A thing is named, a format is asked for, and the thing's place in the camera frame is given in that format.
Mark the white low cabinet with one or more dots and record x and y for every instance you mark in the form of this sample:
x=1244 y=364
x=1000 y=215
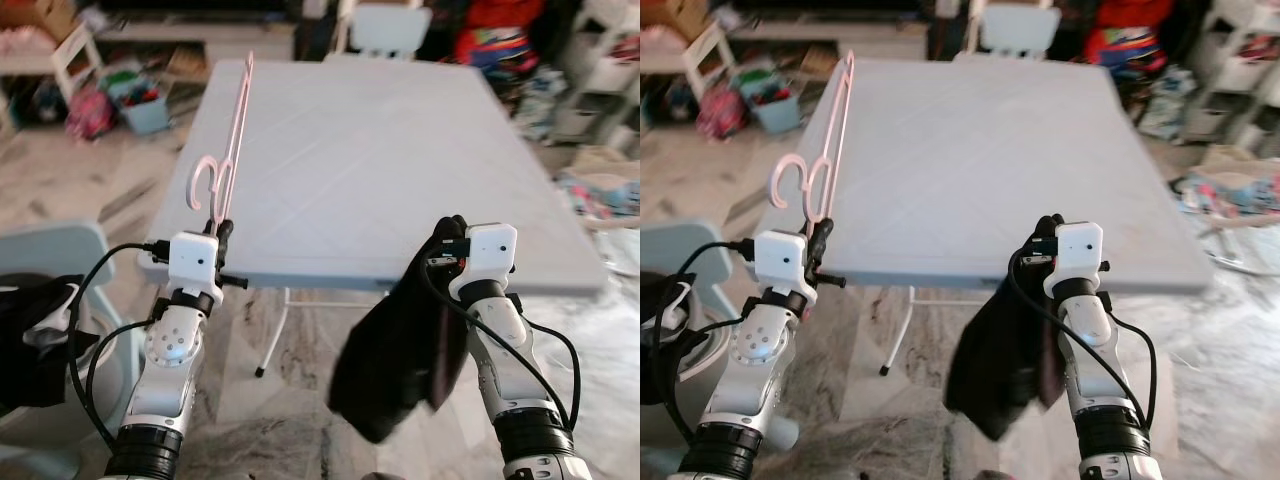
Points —
x=880 y=42
x=200 y=42

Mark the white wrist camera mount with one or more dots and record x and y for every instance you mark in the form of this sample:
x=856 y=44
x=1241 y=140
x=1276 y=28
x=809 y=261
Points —
x=782 y=262
x=192 y=258
x=490 y=255
x=1078 y=255

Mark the small white wooden chair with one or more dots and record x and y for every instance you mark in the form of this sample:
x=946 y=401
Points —
x=708 y=50
x=78 y=55

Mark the red and blue backpack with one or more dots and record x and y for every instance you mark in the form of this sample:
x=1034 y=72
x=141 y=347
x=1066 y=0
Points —
x=1125 y=45
x=495 y=45

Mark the white plastic chair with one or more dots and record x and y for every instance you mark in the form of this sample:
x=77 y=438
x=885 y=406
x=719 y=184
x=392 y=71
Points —
x=1020 y=28
x=385 y=30

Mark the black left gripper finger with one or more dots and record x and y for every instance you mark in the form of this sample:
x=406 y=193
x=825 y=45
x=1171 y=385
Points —
x=820 y=232
x=224 y=232

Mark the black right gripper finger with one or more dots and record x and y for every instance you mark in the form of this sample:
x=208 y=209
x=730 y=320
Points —
x=1048 y=228
x=452 y=228

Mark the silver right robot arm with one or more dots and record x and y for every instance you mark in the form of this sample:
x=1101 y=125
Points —
x=510 y=350
x=1090 y=350

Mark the pink bag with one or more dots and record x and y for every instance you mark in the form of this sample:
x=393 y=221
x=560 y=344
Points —
x=720 y=112
x=90 y=112

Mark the grey folding table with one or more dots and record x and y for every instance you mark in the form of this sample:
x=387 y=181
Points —
x=380 y=160
x=1000 y=160

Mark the pink plastic hanger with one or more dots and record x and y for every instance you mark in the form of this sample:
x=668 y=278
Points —
x=206 y=160
x=789 y=160

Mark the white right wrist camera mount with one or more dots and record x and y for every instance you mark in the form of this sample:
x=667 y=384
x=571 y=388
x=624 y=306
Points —
x=490 y=255
x=1078 y=255

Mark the blue toy bin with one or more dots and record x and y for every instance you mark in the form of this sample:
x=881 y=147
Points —
x=778 y=105
x=145 y=105

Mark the cardboard box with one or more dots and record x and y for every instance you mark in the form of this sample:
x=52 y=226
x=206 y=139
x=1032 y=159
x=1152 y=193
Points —
x=675 y=12
x=35 y=15

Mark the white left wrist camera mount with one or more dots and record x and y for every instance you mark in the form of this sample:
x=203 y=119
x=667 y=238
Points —
x=192 y=258
x=782 y=262

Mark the light blue plastic chair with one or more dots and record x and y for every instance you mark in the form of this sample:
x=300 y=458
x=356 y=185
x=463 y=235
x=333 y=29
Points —
x=60 y=250
x=690 y=245

